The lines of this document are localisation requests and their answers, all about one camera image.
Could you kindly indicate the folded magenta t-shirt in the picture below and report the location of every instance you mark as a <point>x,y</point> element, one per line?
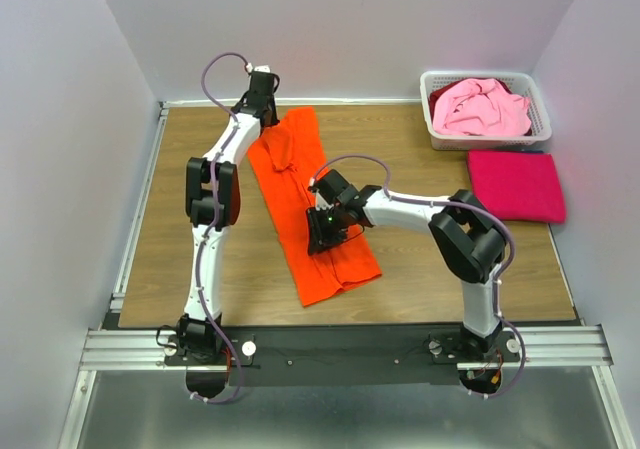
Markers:
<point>518,186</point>

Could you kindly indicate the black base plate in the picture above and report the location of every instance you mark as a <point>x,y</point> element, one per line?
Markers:
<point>339,355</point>

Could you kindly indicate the pink t-shirt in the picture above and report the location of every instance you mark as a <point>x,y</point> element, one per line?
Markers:
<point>482,106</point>

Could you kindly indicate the white plastic basket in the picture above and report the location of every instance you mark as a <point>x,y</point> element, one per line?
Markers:
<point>518,83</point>

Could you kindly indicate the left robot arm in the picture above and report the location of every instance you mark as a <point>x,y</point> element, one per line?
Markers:
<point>212,205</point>

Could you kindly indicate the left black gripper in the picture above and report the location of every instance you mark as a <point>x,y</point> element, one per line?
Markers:
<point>273,119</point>

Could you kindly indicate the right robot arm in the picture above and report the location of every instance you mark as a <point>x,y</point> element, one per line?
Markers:
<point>471,242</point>

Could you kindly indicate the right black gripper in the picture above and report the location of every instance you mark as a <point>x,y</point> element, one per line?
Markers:
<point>318,239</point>

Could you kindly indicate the aluminium frame rail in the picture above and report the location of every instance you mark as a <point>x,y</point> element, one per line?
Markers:
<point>560,394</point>

